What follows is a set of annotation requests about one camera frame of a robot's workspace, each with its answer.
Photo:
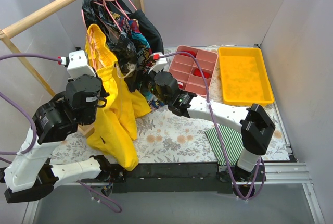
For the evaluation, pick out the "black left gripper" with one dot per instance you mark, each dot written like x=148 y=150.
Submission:
x=102 y=94

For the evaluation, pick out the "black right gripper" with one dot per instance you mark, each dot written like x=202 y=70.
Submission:
x=142 y=78

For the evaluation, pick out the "yellow shorts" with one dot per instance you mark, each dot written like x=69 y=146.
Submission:
x=115 y=128

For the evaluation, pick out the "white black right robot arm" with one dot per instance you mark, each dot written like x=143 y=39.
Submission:
x=253 y=123

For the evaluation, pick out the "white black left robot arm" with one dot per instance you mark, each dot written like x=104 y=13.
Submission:
x=31 y=176

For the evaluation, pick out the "colourful comic print shorts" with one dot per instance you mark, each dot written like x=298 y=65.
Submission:
x=130 y=27

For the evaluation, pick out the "dark leaf print shorts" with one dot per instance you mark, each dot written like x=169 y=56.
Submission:
x=117 y=41

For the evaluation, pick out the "black shorts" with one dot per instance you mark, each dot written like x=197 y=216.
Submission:
x=147 y=29

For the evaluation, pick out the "wooden clothes rack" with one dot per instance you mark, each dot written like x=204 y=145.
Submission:
x=32 y=19

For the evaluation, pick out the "pink compartment organizer box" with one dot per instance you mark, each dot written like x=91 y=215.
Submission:
x=181 y=68

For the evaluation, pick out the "red folded sock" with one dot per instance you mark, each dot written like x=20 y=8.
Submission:
x=188 y=53
x=201 y=73

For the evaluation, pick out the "floral table mat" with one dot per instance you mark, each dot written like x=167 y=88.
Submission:
x=166 y=138

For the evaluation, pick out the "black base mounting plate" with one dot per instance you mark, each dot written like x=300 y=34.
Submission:
x=168 y=177

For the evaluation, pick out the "yellow plastic tray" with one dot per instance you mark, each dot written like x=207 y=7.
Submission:
x=244 y=77

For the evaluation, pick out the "green white striped cloth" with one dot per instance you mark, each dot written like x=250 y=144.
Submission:
x=232 y=142

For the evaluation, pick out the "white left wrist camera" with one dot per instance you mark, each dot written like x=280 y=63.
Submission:
x=77 y=64

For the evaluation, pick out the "aluminium frame rail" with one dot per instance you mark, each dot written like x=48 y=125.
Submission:
x=287 y=197

